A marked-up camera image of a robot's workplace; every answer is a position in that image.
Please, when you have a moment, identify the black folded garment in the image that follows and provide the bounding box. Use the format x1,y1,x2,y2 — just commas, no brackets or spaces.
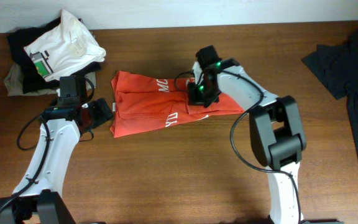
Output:
7,17,103,95

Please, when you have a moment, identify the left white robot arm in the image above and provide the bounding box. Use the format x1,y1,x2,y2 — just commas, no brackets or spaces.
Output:
0,98,114,223

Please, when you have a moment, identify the beige folded garment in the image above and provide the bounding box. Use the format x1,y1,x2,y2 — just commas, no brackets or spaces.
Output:
4,62,101,96

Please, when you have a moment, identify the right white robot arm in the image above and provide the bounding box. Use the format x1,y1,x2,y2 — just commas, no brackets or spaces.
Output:
192,58,306,223

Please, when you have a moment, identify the orange soccer t-shirt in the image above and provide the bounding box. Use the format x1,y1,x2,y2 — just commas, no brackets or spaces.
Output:
110,71,244,138

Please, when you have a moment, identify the white folded t-shirt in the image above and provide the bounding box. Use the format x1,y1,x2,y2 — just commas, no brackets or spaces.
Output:
24,9,106,82

